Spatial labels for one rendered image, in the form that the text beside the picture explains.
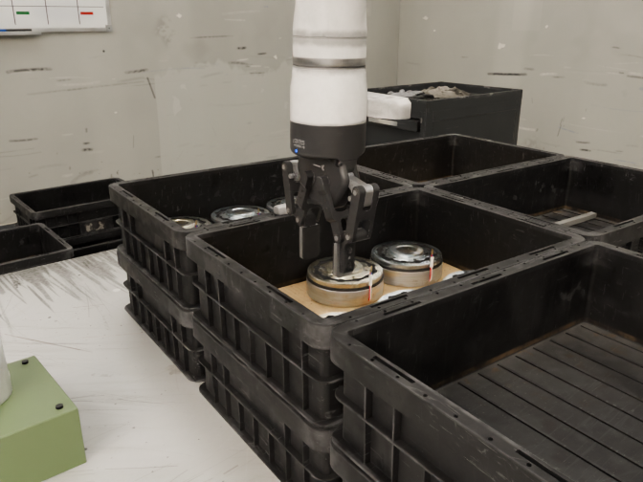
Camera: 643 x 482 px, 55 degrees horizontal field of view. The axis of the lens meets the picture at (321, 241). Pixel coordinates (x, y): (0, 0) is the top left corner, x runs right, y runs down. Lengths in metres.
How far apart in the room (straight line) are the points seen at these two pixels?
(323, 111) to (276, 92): 3.88
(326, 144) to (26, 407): 0.45
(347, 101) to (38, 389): 0.49
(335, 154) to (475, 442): 0.29
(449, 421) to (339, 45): 0.33
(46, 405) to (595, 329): 0.64
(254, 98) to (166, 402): 3.62
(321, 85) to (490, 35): 4.11
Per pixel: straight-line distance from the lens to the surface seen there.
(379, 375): 0.48
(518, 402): 0.64
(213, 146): 4.23
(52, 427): 0.75
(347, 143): 0.59
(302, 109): 0.58
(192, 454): 0.77
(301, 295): 0.82
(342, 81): 0.58
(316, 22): 0.57
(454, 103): 2.42
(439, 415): 0.44
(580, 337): 0.79
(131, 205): 0.93
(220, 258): 0.68
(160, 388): 0.89
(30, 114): 3.77
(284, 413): 0.64
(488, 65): 4.66
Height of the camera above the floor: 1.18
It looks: 20 degrees down
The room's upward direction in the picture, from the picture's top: straight up
